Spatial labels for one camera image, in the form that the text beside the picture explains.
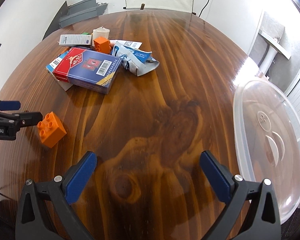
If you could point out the translucent white plastic cup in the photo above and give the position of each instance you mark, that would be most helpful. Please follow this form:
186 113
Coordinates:
100 33

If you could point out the white pedestal sink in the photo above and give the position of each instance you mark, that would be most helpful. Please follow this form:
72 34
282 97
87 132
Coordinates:
271 52

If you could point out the red and blue card box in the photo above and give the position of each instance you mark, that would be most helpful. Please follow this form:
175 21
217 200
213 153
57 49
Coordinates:
90 67

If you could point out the blue and white crumpled packet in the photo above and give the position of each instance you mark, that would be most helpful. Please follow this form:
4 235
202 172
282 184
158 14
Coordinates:
135 60

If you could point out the grey stairs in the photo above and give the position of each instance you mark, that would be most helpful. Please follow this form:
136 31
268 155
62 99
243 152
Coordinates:
82 12

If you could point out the white paper leaflet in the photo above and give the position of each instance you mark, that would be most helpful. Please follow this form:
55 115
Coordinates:
132 44

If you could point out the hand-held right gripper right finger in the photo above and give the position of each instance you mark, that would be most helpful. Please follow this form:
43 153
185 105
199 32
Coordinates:
215 177

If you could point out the white medicine box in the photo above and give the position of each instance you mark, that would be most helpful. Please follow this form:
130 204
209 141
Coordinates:
75 40

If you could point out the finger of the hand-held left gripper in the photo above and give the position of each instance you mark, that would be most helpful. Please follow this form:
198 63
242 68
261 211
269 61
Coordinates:
8 105
27 119

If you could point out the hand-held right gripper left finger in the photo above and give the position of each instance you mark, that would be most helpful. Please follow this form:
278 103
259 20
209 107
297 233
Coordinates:
81 177

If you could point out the orange toy building block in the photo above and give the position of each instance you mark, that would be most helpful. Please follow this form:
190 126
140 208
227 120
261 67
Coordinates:
103 45
52 135

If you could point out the blue and white flat box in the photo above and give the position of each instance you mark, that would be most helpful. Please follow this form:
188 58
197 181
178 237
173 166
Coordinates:
55 63

